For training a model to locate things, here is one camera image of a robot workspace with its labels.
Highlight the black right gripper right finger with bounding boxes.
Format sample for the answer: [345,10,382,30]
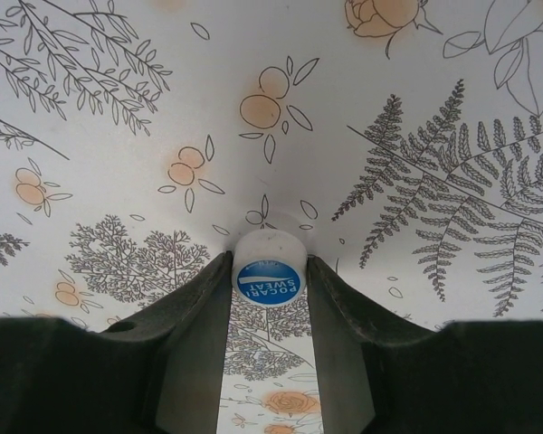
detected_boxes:
[307,255,543,434]

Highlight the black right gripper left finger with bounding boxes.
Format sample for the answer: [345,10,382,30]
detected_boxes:
[0,250,234,434]

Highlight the white cap with blue print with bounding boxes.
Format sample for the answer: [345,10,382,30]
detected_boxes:
[232,228,309,307]

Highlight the floral patterned table cover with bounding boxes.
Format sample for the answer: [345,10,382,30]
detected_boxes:
[0,0,543,434]

